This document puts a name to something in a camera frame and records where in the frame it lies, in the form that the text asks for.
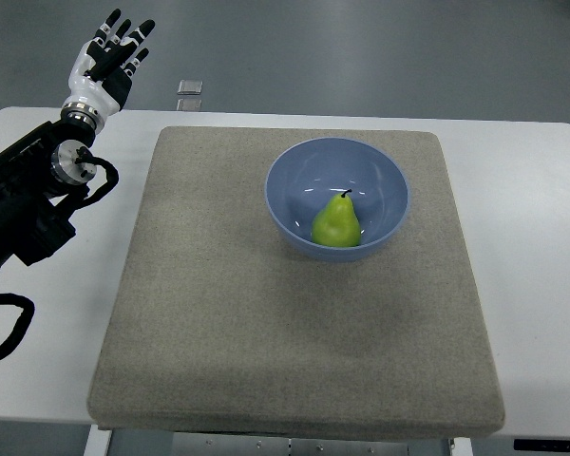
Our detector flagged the lower floor outlet plate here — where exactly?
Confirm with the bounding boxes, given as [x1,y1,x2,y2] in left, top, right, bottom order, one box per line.
[176,98,202,112]

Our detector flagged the black cable loop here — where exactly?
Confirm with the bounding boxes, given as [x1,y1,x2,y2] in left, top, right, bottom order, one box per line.
[0,292,36,367]

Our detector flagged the upper floor outlet plate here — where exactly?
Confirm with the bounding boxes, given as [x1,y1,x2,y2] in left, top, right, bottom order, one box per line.
[177,80,202,95]

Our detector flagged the floor outlet plate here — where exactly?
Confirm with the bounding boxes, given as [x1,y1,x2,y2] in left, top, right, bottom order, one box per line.
[176,98,202,112]
[177,80,202,95]

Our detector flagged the metal table frame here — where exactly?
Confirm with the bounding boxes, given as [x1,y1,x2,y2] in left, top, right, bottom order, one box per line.
[84,425,474,455]

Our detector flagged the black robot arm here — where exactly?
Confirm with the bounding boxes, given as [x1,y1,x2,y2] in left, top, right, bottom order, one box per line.
[0,117,119,269]

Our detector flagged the blue bowl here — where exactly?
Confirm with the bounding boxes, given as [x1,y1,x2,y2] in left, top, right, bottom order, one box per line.
[264,137,411,262]

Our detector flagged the green pear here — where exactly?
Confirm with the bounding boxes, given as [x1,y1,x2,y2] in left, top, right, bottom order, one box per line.
[311,189,361,248]

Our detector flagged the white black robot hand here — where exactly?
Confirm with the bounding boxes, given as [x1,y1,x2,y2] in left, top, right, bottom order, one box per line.
[62,9,156,133]

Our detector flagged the black table control panel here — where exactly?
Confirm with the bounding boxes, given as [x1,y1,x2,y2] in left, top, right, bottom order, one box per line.
[513,439,570,453]

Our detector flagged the grey felt mat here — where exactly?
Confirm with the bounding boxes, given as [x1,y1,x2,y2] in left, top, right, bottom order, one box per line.
[87,126,505,441]

